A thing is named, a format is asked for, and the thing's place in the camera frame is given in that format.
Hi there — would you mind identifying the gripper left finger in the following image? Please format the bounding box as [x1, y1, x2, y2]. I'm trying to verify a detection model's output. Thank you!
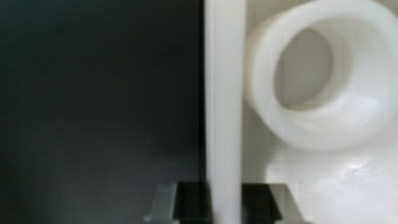
[142, 182, 211, 224]

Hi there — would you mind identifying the white square tabletop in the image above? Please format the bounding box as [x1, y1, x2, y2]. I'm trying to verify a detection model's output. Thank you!
[204, 0, 398, 224]

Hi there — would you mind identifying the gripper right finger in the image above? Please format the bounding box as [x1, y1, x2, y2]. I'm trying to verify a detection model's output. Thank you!
[241, 183, 310, 224]

